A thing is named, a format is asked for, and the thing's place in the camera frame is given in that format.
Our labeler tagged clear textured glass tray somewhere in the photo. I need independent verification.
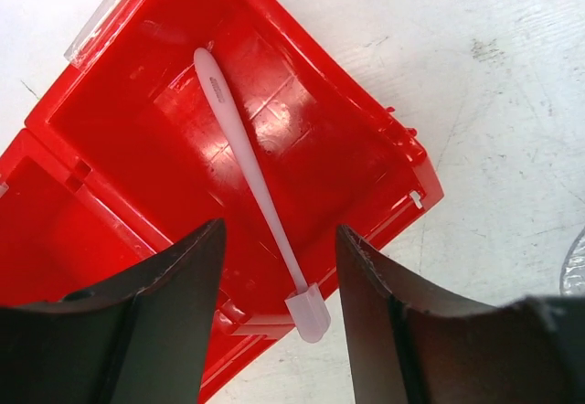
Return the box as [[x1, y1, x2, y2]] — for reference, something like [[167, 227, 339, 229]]
[[559, 231, 585, 295]]

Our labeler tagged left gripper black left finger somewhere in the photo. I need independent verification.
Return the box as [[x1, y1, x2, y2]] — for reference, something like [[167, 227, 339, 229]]
[[1, 218, 227, 403]]

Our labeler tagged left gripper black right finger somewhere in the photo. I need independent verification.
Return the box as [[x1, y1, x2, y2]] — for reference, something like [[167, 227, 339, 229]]
[[335, 226, 584, 403]]

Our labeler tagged red plastic compartment bin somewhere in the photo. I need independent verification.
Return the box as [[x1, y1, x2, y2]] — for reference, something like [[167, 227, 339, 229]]
[[1, 0, 443, 401]]

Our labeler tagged pink toothbrush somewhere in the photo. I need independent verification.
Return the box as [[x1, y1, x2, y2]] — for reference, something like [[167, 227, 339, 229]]
[[193, 48, 331, 344]]

